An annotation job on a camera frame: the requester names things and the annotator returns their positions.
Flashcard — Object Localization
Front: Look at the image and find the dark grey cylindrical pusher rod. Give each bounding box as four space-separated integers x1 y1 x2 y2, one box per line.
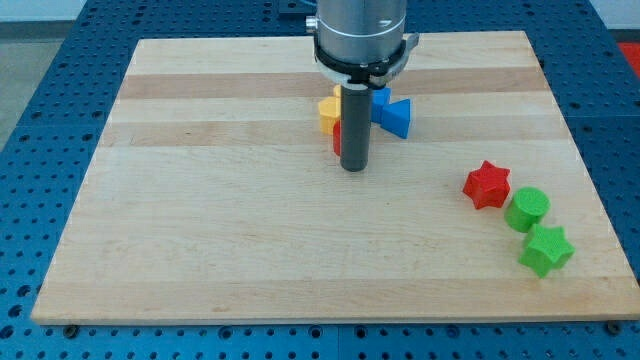
340 87 373 172

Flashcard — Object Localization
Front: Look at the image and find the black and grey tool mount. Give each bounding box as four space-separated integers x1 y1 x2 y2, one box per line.
313 33 419 90

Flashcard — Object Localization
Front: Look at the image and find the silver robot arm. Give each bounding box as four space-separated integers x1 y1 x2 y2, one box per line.
306 0 420 172

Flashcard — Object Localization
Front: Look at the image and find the red star block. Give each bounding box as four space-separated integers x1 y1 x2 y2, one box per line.
463 160 511 210

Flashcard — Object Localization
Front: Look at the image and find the green star block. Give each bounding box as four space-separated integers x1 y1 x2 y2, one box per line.
518 224 576 278

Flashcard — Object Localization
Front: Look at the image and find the yellow block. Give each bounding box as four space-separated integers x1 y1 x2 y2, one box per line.
318 85 341 135

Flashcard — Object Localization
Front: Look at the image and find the red block behind rod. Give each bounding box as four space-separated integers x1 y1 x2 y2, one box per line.
332 121 341 157

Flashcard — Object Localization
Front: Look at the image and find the blue bowtie-shaped block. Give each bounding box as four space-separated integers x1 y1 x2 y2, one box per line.
371 88 412 139

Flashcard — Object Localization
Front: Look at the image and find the wooden board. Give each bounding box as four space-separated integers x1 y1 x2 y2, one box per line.
31 31 639 325

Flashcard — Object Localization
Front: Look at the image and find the green cylinder block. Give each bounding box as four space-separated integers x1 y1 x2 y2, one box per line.
504 187 551 233

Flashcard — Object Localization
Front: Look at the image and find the blue perforated metal table plate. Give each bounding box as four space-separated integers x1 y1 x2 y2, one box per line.
1 1 639 359

